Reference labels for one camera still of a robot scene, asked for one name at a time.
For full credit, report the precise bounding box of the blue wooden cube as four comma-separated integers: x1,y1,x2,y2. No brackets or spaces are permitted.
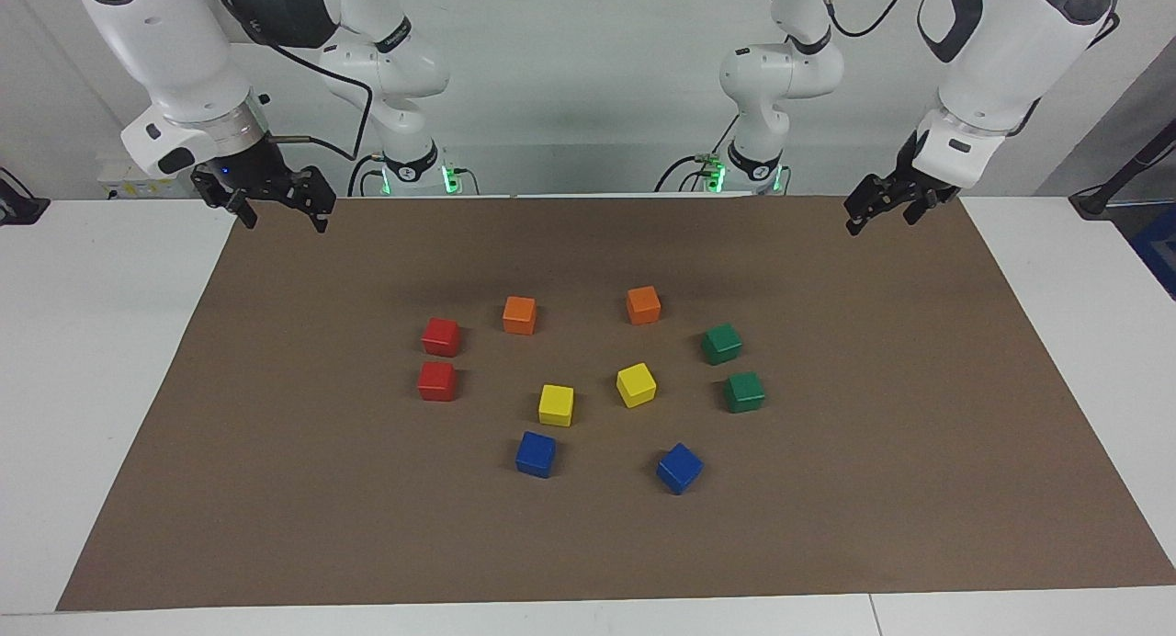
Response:
656,442,705,496
514,431,558,479

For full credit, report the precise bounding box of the black base cable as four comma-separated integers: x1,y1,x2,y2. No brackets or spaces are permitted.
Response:
346,153,387,198
654,112,741,194

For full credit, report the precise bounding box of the white power strip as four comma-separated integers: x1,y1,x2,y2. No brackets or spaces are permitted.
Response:
96,153,198,200

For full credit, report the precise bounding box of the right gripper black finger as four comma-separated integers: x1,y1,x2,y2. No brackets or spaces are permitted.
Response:
289,165,337,234
191,167,258,231

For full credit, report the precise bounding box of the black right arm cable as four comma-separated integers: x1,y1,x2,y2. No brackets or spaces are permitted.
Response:
209,0,376,162

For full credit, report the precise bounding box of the yellow wooden cube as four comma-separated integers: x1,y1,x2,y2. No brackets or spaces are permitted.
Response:
538,384,575,428
616,362,658,409

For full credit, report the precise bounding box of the black clamp foot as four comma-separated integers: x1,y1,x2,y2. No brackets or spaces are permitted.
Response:
0,165,51,226

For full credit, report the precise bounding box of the red wooden cube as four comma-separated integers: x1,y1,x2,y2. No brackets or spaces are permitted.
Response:
417,361,458,403
421,317,462,358

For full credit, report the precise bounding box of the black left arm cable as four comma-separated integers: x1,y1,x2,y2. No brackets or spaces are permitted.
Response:
818,0,920,40

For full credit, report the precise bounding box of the green wooden cube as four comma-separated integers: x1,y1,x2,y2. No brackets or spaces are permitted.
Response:
723,371,766,415
701,323,743,366

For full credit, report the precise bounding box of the brown table mat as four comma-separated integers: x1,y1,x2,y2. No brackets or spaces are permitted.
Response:
57,195,1176,612

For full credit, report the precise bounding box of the blue box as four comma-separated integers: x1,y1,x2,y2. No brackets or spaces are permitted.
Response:
1128,202,1176,299

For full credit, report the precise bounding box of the black stand pole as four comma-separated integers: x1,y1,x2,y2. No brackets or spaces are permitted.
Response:
1070,119,1176,219

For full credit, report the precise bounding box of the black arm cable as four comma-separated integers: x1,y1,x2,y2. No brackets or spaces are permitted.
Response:
818,0,920,40
209,0,376,162

